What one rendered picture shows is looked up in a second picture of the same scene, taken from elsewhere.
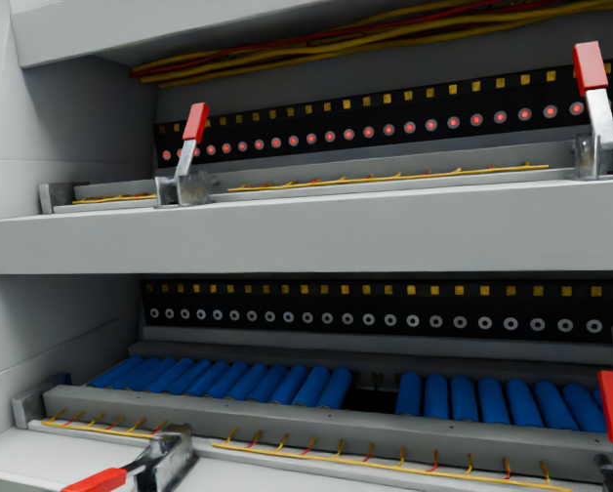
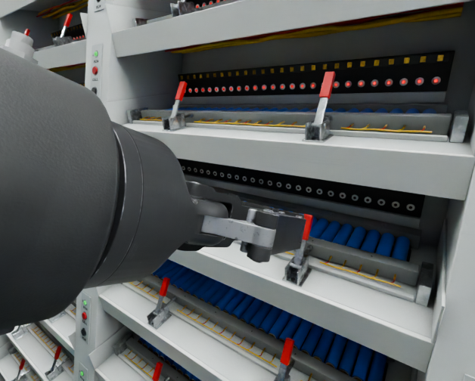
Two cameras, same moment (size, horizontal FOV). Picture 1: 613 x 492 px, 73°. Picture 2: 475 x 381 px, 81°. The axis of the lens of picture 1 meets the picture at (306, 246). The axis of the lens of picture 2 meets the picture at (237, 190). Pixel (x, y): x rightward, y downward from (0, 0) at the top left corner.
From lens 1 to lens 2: 0.24 m
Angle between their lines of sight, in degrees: 22
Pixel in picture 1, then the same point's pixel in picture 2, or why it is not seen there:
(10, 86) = (113, 67)
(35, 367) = not seen: hidden behind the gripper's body
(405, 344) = (274, 194)
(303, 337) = (234, 185)
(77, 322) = not seen: hidden behind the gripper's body
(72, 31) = (134, 43)
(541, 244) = (284, 164)
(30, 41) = (119, 46)
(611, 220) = (305, 158)
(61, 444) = not seen: hidden behind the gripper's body
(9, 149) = (114, 96)
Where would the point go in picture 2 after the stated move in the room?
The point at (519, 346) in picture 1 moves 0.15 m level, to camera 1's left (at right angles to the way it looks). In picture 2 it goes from (321, 202) to (242, 190)
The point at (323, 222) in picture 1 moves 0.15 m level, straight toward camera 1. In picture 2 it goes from (215, 144) to (159, 135)
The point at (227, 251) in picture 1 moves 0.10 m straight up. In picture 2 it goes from (185, 151) to (190, 91)
